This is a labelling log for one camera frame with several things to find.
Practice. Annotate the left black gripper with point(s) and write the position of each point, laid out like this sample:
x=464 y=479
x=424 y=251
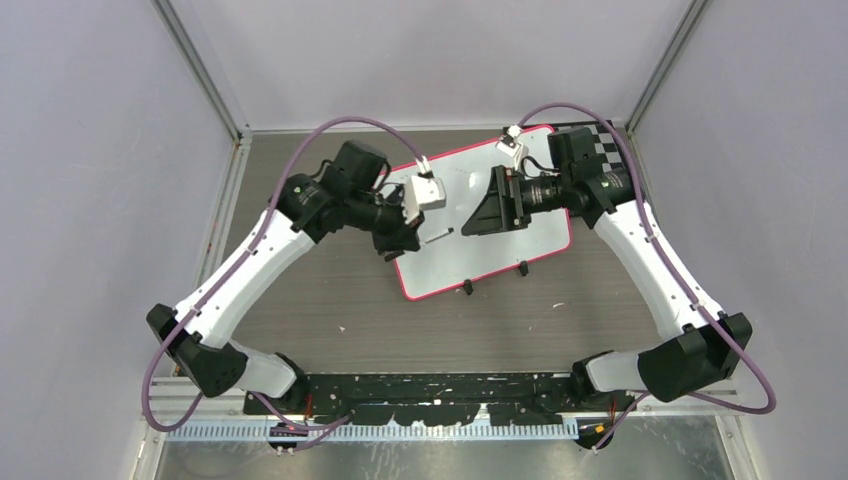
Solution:
x=402 y=235

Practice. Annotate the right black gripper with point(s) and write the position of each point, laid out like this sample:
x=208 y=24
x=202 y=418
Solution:
x=503 y=208

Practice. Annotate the whiteboard marker pen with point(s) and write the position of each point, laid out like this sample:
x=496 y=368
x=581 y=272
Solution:
x=437 y=236

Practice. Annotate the pink framed whiteboard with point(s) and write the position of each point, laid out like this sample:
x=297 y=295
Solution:
x=444 y=265

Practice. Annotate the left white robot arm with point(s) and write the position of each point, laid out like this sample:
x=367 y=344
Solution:
x=197 y=332

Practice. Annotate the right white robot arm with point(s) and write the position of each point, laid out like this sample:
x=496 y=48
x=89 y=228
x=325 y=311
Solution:
x=700 y=342

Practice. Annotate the black white checkerboard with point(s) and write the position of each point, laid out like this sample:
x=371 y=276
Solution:
x=604 y=144

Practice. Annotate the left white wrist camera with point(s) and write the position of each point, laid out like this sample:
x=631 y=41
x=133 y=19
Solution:
x=422 y=194

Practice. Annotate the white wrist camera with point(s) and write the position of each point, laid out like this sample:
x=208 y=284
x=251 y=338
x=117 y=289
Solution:
x=422 y=194
x=509 y=143

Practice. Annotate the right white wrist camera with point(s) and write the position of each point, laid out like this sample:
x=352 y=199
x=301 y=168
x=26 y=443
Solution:
x=509 y=143

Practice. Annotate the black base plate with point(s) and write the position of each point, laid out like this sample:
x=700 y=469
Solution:
x=508 y=399

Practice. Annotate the slotted cable duct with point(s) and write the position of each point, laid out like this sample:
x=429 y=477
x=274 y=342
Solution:
x=256 y=431

